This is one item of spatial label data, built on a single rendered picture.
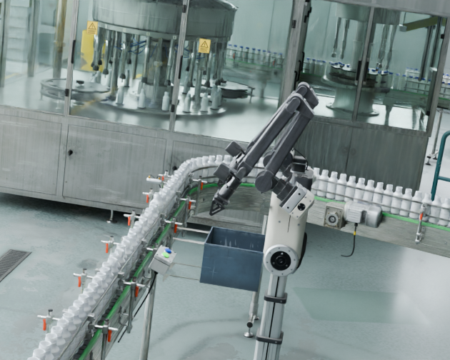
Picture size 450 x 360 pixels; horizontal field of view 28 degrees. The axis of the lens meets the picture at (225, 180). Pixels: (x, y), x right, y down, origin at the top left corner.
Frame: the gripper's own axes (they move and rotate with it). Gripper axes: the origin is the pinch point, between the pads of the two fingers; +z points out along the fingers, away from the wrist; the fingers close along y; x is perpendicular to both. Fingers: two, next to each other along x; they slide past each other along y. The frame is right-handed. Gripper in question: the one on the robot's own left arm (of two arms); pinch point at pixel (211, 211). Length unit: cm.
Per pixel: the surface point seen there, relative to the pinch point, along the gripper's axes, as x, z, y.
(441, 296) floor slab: 218, 35, -289
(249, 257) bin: 36, 24, -52
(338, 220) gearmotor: 81, 1, -143
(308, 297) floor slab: 123, 85, -245
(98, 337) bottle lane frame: -15, 39, 85
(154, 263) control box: -8.7, 26.8, 24.1
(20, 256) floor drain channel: -70, 189, -241
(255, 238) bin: 37, 23, -82
